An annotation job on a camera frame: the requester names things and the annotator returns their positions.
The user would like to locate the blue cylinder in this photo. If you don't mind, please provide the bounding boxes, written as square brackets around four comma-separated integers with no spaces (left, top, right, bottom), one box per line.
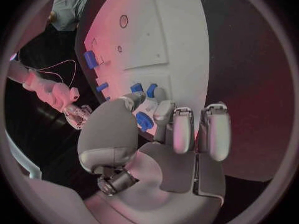
[146,84,158,98]

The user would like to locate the white cable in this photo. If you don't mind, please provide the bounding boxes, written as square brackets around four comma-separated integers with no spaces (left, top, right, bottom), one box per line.
[36,59,78,89]

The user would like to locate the person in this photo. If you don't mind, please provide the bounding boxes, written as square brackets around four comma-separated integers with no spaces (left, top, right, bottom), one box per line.
[46,0,90,32]

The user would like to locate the blue gear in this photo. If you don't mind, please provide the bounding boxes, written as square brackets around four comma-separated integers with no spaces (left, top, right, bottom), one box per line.
[135,111,154,131]

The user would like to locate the blue plug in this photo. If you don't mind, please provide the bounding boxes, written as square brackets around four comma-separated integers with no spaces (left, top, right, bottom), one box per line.
[130,83,144,94]

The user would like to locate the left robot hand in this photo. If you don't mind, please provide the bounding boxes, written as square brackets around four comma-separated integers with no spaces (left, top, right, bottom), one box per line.
[76,87,232,224]

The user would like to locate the blue block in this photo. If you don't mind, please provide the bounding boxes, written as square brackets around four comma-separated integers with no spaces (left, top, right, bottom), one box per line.
[83,50,99,69]

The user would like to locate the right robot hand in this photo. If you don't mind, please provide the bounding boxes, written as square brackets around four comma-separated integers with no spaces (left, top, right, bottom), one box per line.
[62,104,94,130]

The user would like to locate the white task board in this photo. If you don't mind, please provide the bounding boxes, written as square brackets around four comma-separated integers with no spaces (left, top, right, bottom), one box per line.
[74,0,211,141]

